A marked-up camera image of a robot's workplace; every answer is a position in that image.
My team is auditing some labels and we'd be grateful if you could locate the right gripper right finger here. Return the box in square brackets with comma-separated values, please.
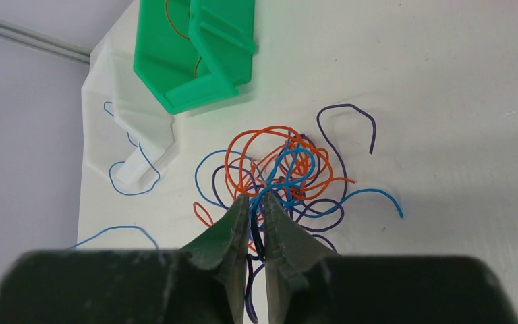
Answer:
[264, 194, 518, 323]

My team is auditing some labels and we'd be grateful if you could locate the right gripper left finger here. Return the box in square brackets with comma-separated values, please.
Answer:
[0, 195, 250, 323]

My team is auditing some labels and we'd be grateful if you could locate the coloured wire bundle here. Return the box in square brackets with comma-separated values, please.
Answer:
[192, 103, 405, 324]

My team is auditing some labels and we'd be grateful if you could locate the orange wire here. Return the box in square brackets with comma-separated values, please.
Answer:
[164, 0, 204, 82]

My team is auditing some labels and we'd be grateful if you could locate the white plastic bin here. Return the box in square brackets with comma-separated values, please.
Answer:
[81, 39, 175, 196]

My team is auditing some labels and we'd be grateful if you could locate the green plastic bin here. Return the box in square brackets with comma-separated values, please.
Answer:
[134, 0, 257, 115]

